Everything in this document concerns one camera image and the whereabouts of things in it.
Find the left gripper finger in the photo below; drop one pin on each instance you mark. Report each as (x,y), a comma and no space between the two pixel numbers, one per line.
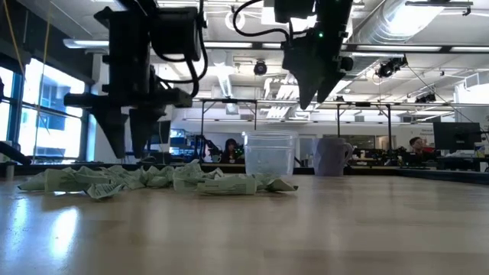
(114,130)
(145,128)

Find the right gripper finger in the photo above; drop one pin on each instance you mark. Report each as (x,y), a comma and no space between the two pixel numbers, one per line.
(309,89)
(331,82)

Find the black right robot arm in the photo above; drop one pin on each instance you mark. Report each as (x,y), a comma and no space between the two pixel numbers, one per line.
(332,11)

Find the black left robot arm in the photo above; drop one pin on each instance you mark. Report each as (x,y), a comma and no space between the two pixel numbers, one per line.
(128,26)

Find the black background robot arm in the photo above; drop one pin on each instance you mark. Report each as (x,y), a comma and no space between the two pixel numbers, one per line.
(208,147)

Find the large office window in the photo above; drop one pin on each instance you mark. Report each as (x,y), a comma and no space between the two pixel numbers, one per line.
(53,126)

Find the long ceiling light tube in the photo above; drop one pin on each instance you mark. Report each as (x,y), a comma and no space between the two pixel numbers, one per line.
(397,48)
(470,49)
(240,44)
(86,43)

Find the pale blue mug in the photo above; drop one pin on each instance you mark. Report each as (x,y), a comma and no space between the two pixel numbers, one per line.
(330,158)

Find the clear plastic container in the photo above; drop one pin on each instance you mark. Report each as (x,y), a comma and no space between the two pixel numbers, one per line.
(271,153)

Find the person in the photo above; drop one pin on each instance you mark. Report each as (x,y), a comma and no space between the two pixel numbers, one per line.
(231,151)
(416,145)

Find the black rounded bar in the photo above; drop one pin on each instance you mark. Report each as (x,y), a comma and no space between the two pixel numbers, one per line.
(13,152)

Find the black computer monitor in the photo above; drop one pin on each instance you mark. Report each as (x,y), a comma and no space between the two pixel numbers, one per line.
(456,135)

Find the black station frame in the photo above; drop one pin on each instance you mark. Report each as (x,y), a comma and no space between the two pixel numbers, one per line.
(229,101)
(363,104)

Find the black round overhead camera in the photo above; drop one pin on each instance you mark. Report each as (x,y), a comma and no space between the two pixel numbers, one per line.
(260,68)

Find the black ceiling-mounted camera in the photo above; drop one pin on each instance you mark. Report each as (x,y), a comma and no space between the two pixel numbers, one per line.
(389,68)

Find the silver ventilation duct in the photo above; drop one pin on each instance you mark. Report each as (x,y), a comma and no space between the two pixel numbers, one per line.
(401,19)

